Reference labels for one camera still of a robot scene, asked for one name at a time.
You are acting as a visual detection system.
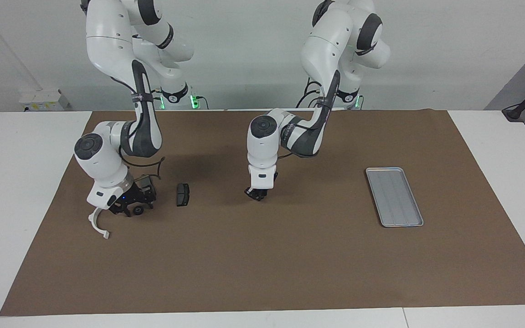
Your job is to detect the silver metal tray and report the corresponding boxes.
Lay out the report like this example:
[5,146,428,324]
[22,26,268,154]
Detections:
[365,167,424,228]

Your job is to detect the brown table mat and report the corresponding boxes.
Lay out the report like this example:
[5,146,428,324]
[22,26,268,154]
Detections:
[0,109,525,317]

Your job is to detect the white power strip box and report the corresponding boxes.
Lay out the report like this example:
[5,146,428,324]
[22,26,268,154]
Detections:
[19,89,71,111]

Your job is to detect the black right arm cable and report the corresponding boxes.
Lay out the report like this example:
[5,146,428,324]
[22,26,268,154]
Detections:
[110,77,166,179]

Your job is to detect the white curved plastic bracket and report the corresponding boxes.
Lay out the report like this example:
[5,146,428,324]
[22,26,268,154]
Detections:
[88,207,110,240]

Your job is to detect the black base cable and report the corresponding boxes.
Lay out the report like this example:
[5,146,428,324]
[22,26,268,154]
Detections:
[295,77,324,109]

